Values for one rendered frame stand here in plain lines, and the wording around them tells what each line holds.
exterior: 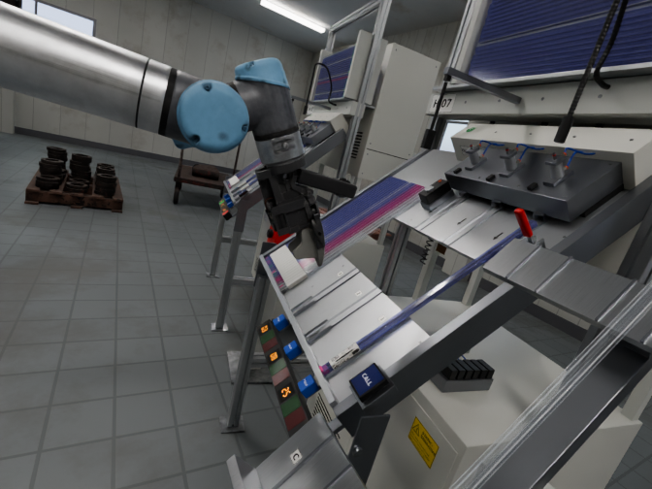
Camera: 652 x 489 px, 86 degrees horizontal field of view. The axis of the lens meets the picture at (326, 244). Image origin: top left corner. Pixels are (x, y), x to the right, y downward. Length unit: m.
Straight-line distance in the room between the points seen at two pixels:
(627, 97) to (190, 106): 0.79
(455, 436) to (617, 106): 0.73
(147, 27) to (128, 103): 8.26
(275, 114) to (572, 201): 0.54
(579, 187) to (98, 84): 0.74
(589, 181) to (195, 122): 0.67
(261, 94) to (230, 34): 8.40
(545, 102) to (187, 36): 8.13
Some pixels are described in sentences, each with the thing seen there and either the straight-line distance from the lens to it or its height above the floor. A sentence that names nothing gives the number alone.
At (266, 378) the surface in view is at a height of 0.01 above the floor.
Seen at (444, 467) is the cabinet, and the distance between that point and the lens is 0.91.
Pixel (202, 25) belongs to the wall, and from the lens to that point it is 8.84.
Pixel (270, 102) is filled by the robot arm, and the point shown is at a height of 1.15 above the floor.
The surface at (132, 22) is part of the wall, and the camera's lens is 8.67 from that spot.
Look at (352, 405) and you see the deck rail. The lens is 0.60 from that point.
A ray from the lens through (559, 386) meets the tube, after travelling 0.43.
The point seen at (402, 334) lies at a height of 0.83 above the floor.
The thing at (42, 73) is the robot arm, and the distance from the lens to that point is 0.44.
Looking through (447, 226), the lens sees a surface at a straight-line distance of 0.87.
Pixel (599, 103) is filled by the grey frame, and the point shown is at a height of 1.33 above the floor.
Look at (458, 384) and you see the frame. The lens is 0.98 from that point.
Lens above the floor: 1.11
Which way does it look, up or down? 15 degrees down
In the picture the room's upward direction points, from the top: 15 degrees clockwise
